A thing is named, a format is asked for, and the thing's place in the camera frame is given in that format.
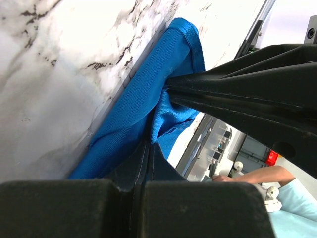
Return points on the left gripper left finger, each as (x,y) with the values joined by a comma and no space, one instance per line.
(76,208)

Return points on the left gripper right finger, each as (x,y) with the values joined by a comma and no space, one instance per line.
(175,208)

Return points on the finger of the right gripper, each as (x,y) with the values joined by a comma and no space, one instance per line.
(277,68)
(289,130)

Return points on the blue satin napkin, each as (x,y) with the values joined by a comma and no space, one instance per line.
(144,109)

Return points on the white teleoperation leader device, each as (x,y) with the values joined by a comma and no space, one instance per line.
(269,195)

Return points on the person in light shirt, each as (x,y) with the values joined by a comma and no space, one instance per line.
(297,217)

